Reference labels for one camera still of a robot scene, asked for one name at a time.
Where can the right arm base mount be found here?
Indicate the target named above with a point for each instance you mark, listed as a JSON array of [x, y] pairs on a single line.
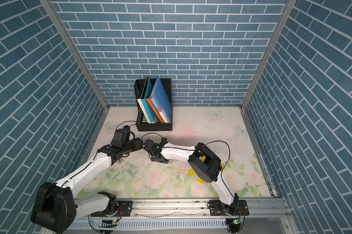
[[217, 208]]

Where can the orange book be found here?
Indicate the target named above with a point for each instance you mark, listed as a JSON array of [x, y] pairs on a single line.
[[155, 110]]

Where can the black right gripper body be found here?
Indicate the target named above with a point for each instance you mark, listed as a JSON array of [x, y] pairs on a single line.
[[153, 159]]

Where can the black mesh file holder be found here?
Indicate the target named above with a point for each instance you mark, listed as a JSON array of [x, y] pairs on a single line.
[[142, 124]]

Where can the lime yellow block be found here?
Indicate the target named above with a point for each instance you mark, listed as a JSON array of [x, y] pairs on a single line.
[[191, 172]]

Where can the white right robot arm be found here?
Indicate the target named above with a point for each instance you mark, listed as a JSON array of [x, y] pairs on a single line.
[[205, 163]]

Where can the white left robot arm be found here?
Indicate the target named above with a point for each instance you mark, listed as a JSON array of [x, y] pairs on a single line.
[[56, 206]]

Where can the white book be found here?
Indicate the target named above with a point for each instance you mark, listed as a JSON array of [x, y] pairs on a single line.
[[141, 97]]

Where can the blue folder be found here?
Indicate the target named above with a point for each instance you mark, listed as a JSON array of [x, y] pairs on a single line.
[[161, 101]]

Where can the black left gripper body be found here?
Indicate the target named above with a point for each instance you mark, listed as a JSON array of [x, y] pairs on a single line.
[[132, 146]]

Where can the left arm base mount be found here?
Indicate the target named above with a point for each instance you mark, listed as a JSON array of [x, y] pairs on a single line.
[[122, 209]]

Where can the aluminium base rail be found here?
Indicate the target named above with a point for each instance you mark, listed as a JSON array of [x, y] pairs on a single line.
[[199, 208]]

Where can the yellow slanted block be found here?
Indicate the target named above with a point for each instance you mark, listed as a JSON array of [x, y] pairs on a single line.
[[200, 180]]

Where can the teal book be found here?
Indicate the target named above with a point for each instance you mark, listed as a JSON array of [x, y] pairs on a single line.
[[149, 110]]

